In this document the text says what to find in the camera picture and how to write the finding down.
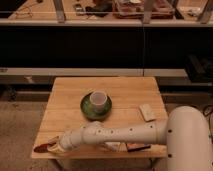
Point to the white ceramic cup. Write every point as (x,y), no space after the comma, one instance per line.
(98,100)

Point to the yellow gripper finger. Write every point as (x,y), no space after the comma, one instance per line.
(54,146)

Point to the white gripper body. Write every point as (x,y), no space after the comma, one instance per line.
(72,139)

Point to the background shelf with clutter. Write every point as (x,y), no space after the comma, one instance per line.
(178,13)

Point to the red chili pepper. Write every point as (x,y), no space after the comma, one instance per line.
(43,148)

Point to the white tube package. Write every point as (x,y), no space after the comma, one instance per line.
(111,146)

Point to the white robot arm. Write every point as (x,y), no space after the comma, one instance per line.
(185,133)

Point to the brown chocolate bar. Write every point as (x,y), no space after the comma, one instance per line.
(132,147)

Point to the green plate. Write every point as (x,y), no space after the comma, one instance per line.
(90,114)

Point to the wooden table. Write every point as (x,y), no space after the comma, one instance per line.
(127,94)

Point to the white wrapped packet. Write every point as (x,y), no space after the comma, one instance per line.
(147,112)

